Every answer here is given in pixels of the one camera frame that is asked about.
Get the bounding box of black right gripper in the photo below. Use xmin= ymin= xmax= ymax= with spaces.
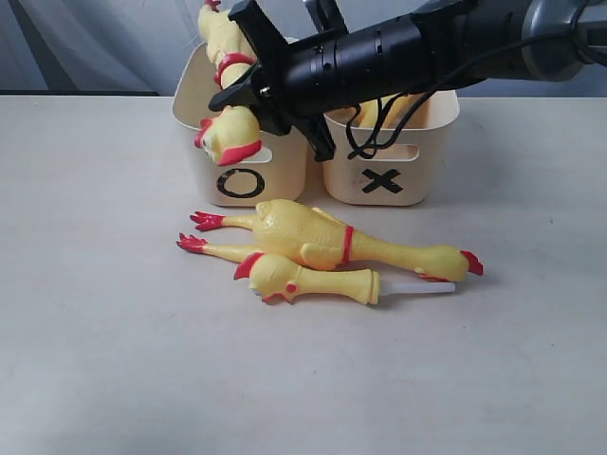
xmin=208 ymin=1 xmax=427 ymax=161

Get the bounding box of headless yellow rubber chicken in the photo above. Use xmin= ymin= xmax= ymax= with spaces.
xmin=353 ymin=94 xmax=420 ymax=129

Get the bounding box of large yellow rubber chicken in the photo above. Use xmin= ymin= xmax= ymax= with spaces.
xmin=176 ymin=199 xmax=484 ymax=282

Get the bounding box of severed rubber chicken head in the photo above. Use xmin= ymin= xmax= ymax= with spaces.
xmin=233 ymin=252 xmax=456 ymax=305

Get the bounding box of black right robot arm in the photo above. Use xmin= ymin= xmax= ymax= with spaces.
xmin=209 ymin=1 xmax=606 ymax=161

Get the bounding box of cream bin marked O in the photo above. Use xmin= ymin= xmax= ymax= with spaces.
xmin=172 ymin=45 xmax=308 ymax=207

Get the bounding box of cream bin marked X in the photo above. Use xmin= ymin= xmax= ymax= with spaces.
xmin=323 ymin=91 xmax=460 ymax=207

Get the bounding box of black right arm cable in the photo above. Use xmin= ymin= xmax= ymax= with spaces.
xmin=344 ymin=0 xmax=607 ymax=160

